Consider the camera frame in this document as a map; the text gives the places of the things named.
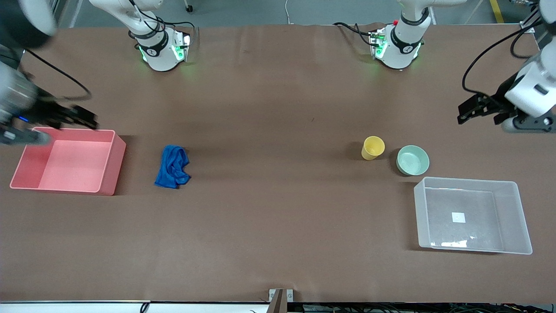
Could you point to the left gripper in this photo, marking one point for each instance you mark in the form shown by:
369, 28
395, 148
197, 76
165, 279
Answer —
499, 98

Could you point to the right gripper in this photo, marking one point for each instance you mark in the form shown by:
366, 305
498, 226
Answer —
48, 112

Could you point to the mint green bowl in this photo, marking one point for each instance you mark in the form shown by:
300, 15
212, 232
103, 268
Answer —
412, 161

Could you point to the blue cloth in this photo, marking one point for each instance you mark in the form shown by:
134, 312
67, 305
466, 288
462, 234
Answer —
173, 167

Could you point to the yellow plastic cup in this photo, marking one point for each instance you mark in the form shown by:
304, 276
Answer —
372, 148

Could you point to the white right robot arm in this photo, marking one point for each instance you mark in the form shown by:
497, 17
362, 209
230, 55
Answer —
158, 56

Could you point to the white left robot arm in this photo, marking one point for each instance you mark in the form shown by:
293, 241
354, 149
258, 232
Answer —
404, 43

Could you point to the green-lit right base control box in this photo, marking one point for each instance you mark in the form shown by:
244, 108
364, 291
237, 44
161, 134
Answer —
180, 48

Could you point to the green-lit base control box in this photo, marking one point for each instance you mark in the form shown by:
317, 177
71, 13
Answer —
180, 48
378, 43

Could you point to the green-lit left base control box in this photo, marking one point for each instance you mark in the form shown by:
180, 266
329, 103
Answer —
378, 43

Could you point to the pink plastic bin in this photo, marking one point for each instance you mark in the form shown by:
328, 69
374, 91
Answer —
74, 165

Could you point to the clear plastic bin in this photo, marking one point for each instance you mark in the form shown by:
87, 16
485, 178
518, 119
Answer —
512, 217

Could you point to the small white label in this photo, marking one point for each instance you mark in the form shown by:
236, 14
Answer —
458, 217

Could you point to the black caster wheel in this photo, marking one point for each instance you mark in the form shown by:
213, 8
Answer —
188, 8

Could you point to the aluminium frame post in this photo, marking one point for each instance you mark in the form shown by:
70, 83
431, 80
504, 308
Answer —
65, 13
530, 24

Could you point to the metal table bracket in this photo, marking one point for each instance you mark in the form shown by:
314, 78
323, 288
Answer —
278, 302

